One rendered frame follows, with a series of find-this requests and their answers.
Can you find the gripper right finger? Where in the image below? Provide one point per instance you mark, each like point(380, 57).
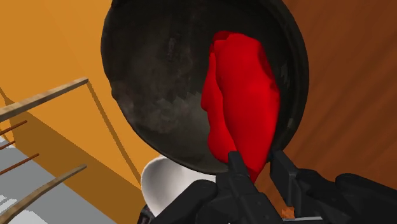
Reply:
point(310, 192)

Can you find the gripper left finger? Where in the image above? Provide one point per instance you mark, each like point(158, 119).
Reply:
point(238, 192)

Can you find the white bowl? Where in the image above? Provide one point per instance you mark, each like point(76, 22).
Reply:
point(167, 186)

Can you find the black frying pan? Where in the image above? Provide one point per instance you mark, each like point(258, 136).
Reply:
point(155, 86)

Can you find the red bell pepper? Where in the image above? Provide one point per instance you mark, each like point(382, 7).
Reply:
point(242, 99)

